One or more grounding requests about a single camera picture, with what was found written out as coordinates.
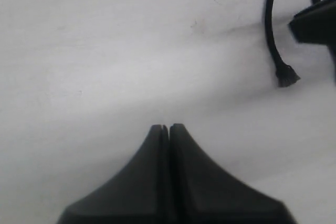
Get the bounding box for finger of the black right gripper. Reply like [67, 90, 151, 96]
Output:
[288, 0, 336, 87]

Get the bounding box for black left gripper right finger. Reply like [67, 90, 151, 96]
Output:
[170, 123, 296, 223]

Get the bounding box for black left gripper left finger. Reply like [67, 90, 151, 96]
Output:
[58, 125, 167, 223]

